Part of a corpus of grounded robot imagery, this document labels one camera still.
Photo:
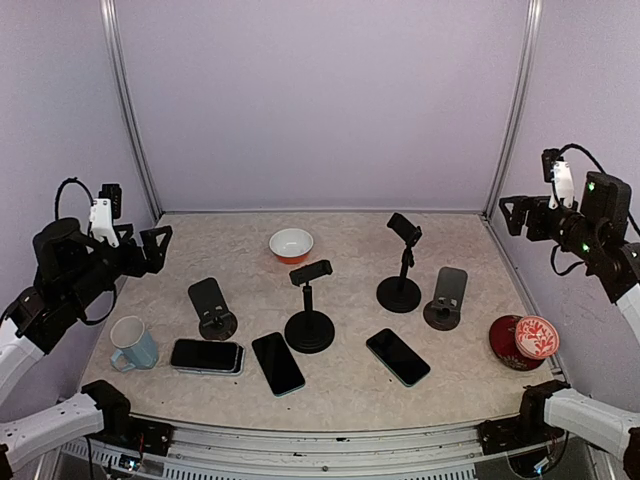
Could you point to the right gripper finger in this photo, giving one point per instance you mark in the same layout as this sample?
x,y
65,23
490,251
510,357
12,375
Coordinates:
x,y
513,203
515,220

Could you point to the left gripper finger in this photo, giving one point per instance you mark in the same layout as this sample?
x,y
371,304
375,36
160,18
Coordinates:
x,y
155,244
124,232

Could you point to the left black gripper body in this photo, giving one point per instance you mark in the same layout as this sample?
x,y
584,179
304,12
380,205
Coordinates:
x,y
90,281

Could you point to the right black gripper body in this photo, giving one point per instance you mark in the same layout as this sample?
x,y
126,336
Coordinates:
x,y
575,236

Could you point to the black pole phone stand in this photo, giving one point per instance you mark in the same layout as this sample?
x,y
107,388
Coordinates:
x,y
309,331
399,294

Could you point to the black teal phone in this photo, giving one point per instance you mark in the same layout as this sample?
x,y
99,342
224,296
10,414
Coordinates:
x,y
398,357

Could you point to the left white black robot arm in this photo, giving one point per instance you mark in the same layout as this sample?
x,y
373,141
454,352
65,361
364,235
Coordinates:
x,y
30,329

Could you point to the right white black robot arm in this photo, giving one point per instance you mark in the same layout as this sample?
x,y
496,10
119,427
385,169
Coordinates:
x,y
593,229

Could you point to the left flat black phone stand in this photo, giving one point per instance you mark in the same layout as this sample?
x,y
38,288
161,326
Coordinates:
x,y
216,321

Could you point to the flat black phone stand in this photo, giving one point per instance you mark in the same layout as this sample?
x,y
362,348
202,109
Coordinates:
x,y
216,321
443,312

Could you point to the right flat black phone stand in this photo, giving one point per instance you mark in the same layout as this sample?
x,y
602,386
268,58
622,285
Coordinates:
x,y
443,312

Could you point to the left stacked black phone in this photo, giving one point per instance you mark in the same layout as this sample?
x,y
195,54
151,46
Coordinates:
x,y
207,357

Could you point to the middle black phone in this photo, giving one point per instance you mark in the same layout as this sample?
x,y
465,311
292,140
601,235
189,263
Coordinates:
x,y
278,364

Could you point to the light blue mug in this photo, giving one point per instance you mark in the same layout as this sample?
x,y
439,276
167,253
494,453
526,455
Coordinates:
x,y
134,347

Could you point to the dark red saucer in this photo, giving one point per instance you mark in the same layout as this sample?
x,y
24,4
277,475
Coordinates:
x,y
502,339

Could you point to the red patterned bowl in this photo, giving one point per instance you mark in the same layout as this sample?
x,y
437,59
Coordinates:
x,y
536,338

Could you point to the orange white bowl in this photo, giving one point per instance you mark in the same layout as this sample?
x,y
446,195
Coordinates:
x,y
291,246

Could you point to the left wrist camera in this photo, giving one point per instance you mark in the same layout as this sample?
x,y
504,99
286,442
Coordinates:
x,y
106,208

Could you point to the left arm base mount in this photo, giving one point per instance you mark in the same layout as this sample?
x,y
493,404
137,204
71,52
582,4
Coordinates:
x,y
141,435

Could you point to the right aluminium frame post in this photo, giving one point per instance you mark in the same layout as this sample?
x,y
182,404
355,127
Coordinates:
x,y
517,107

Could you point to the aluminium frame post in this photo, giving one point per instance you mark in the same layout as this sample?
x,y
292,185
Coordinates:
x,y
517,107
118,65

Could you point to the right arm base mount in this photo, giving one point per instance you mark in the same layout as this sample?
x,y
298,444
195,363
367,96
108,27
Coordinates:
x,y
505,435

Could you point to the left aluminium frame post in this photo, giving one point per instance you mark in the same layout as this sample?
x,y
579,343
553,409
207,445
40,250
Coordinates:
x,y
118,65

